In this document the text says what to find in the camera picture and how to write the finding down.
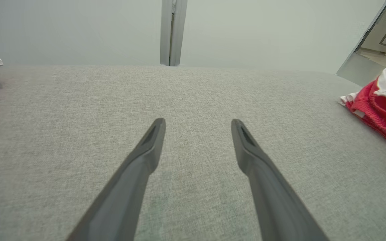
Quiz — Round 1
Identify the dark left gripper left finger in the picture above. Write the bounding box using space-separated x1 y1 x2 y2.
66 118 166 241

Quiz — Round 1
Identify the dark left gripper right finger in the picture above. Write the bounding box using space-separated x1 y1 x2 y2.
231 119 329 241

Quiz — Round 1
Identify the grey partition end panel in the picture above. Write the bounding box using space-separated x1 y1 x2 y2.
336 0 386 87

